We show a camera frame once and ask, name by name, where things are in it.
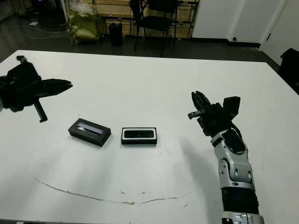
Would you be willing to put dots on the black waste bin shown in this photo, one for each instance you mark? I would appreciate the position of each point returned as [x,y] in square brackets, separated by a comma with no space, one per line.
[115,35]

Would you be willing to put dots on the green sack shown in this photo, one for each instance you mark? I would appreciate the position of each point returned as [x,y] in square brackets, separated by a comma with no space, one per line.
[83,28]

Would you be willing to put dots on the black box base white lining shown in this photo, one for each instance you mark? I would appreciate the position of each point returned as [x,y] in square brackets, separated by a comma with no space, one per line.
[140,141]

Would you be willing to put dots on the white door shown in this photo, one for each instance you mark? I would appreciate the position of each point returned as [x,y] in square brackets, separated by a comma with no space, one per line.
[282,23]

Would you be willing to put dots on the black folded chair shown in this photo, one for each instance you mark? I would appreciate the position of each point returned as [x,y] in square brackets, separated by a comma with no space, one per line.
[136,14]

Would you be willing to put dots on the black backpack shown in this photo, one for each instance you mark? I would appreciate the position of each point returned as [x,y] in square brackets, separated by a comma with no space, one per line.
[290,65]

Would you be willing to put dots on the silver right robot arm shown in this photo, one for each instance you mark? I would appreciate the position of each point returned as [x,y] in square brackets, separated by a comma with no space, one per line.
[236,168]

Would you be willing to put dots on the white plastic bag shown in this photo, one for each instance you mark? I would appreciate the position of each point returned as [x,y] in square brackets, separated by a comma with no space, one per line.
[81,6]

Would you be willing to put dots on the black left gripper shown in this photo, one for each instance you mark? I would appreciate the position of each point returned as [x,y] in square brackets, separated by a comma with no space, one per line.
[21,98]

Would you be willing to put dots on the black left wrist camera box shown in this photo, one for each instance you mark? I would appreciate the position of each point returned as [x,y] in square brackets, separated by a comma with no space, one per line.
[22,74]

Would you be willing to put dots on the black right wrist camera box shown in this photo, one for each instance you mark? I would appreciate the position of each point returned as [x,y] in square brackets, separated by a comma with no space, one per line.
[232,106]

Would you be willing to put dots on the stacked wooden crates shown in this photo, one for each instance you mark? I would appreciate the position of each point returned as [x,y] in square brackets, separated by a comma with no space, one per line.
[114,11]

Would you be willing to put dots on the black box lid silver stripe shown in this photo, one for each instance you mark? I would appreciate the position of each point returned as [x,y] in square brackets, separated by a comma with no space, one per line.
[93,138]

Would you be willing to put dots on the black phone-like camera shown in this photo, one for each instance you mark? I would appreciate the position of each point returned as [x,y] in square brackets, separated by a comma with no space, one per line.
[139,134]

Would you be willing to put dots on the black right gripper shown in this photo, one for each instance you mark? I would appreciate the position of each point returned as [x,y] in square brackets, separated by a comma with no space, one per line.
[216,121]

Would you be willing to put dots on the black mesh office chair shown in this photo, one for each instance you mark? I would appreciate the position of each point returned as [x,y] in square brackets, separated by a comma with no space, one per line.
[156,22]

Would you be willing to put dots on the white paper sheet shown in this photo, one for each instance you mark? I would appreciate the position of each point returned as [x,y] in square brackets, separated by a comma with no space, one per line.
[33,23]

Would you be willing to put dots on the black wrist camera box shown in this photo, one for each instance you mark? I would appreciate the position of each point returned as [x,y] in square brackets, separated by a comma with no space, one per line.
[22,74]
[232,106]

